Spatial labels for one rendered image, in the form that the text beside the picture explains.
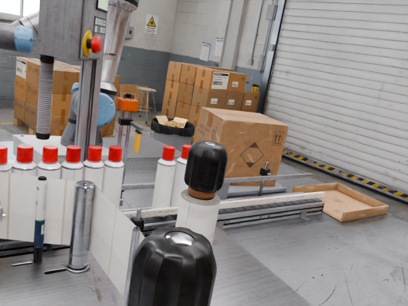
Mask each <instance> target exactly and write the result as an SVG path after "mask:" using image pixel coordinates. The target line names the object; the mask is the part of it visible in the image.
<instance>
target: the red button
mask: <svg viewBox="0 0 408 306"><path fill-rule="evenodd" d="M86 46H87V48H88V49H91V50H92V52H93V53H98V52H100V50H101V47H102V41H101V39H100V37H99V36H94V37H93V38H92V39H89V38H88V39H87V43H86Z"/></svg>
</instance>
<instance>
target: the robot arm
mask: <svg viewBox="0 0 408 306"><path fill-rule="evenodd" d="M138 3H139V0H109V2H108V10H107V23H106V35H105V41H104V55H103V67H102V74H101V87H100V99H99V107H98V119H97V131H96V139H95V145H99V146H101V147H102V148H103V139H102V135H101V127H102V126H105V125H107V124H108V123H110V122H111V121H112V119H113V117H114V115H115V103H114V101H115V97H116V94H117V90H116V88H115V86H114V81H115V77H116V74H117V69H118V65H119V62H120V56H121V52H122V49H123V44H124V40H125V37H126V32H127V29H128V24H129V20H130V17H131V13H132V12H133V11H135V10H136V9H137V8H138ZM38 21H39V10H37V11H35V12H33V13H31V14H29V15H27V16H25V17H23V18H21V19H20V20H17V21H15V22H13V23H11V24H7V23H3V22H0V49H3V50H12V51H17V52H27V53H29V52H31V51H32V46H33V41H34V40H36V39H38ZM79 85H80V83H74V84H73V87H72V90H71V93H72V94H71V100H70V109H69V119H68V124H67V126H66V128H65V130H64V132H63V134H62V136H61V141H60V144H61V145H63V146H65V147H67V146H69V145H75V131H76V123H77V108H78V93H79Z"/></svg>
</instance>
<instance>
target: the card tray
mask: <svg viewBox="0 0 408 306"><path fill-rule="evenodd" d="M322 191H323V192H325V194H324V197H320V198H318V199H320V200H322V202H324V208H323V211H322V212H323V213H326V214H328V215H329V216H331V217H333V218H334V219H336V220H338V221H340V222H346V221H351V220H357V219H363V218H367V217H373V216H380V215H384V214H386V212H387V209H388V207H389V206H388V205H386V204H385V203H382V202H380V201H378V200H375V199H373V198H371V197H369V196H367V195H365V194H362V193H360V192H358V191H355V190H354V189H352V188H349V187H347V186H345V185H342V184H340V183H338V182H336V183H322V184H314V185H300V186H293V190H292V192H307V193H310V192H322Z"/></svg>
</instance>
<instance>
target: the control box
mask: <svg viewBox="0 0 408 306"><path fill-rule="evenodd" d="M96 6H97V0H39V21H38V45H37V53H38V54H41V55H47V56H54V57H58V58H65V59H69V60H75V61H81V60H99V59H100V58H102V57H103V52H104V39H105V35H99V34H95V33H94V22H95V16H97V17H100V18H104V19H107V13H105V12H101V11H99V10H96ZM94 36H99V37H100V39H101V41H102V47H101V50H100V52H98V53H93V52H92V50H91V49H88V48H87V46H86V43H87V39H88V38H89V39H92V38H93V37H94Z"/></svg>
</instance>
